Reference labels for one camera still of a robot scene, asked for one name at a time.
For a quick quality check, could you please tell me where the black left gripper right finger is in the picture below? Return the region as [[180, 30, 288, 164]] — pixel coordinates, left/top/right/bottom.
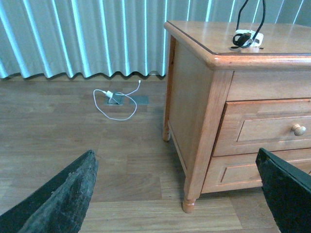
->
[[256, 148, 311, 233]]

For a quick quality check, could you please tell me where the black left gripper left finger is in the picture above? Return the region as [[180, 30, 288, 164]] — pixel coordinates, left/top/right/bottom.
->
[[0, 150, 99, 233]]

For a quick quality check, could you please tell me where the wooden drawer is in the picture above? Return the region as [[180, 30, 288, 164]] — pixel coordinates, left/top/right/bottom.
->
[[202, 150, 311, 193], [213, 99, 311, 156]]

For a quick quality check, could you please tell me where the black charger cable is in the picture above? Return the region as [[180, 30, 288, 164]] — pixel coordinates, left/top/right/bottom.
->
[[231, 0, 266, 49]]

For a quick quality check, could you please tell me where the white charger block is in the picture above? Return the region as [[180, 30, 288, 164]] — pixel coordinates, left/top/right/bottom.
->
[[233, 29, 263, 48]]

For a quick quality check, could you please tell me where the round wooden drawer knob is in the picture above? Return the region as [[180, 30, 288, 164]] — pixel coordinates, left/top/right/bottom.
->
[[291, 124, 306, 136]]

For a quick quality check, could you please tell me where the light wooden nightstand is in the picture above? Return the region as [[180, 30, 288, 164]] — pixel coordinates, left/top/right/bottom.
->
[[163, 20, 311, 213]]

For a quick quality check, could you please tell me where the open metal floor socket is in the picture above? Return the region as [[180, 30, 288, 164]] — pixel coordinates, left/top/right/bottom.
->
[[104, 93, 124, 105]]

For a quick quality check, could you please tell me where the closed metal floor plate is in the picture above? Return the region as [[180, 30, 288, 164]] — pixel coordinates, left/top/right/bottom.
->
[[129, 96, 149, 105]]

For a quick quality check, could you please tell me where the grey pleated curtain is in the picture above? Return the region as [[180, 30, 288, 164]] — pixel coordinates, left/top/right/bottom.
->
[[0, 0, 311, 79]]

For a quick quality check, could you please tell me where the white wall plug adapter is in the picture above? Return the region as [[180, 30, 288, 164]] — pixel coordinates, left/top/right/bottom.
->
[[103, 91, 113, 98]]

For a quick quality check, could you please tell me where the white floor cable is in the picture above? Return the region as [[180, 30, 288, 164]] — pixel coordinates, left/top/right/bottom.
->
[[93, 80, 142, 121]]

